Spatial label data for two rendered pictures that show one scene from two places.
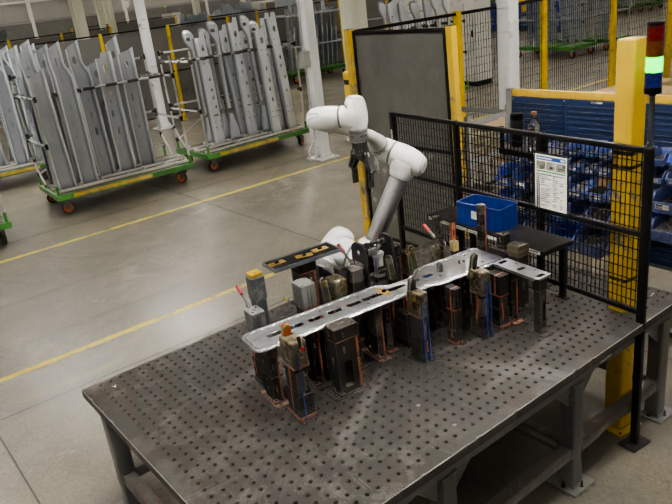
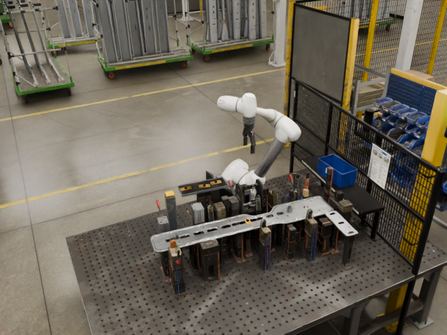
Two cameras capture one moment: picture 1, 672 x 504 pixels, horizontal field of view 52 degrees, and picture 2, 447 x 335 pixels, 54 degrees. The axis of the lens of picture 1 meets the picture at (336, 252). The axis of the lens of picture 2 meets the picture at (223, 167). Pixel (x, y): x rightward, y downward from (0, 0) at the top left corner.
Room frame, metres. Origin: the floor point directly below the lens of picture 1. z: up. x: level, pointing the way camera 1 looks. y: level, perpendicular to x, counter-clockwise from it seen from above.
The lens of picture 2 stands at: (0.35, -0.52, 2.96)
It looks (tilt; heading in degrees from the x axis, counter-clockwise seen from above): 30 degrees down; 11
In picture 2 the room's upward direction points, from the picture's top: 1 degrees counter-clockwise
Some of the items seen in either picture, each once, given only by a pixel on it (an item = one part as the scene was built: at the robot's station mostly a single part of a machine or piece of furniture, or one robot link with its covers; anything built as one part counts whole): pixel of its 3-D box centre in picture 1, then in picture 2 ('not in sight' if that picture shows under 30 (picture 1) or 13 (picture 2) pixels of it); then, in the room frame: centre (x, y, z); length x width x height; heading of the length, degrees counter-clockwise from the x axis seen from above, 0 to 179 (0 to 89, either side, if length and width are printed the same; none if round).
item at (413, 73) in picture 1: (406, 151); (314, 92); (5.65, -0.69, 1.00); 1.34 x 0.14 x 2.00; 36
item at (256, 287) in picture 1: (261, 318); (171, 219); (2.97, 0.39, 0.92); 0.08 x 0.08 x 0.44; 30
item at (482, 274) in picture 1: (480, 302); (309, 238); (2.95, -0.66, 0.87); 0.12 x 0.09 x 0.35; 30
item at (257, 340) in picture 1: (381, 294); (245, 223); (2.91, -0.19, 1.00); 1.38 x 0.22 x 0.02; 120
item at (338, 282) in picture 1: (339, 313); (220, 226); (2.98, 0.02, 0.89); 0.13 x 0.11 x 0.38; 30
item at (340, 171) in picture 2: (486, 212); (336, 170); (3.59, -0.85, 1.10); 0.30 x 0.17 x 0.13; 37
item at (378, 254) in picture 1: (377, 283); (249, 209); (3.15, -0.18, 0.94); 0.18 x 0.13 x 0.49; 120
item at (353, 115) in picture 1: (353, 112); (247, 104); (3.20, -0.16, 1.80); 0.13 x 0.11 x 0.16; 74
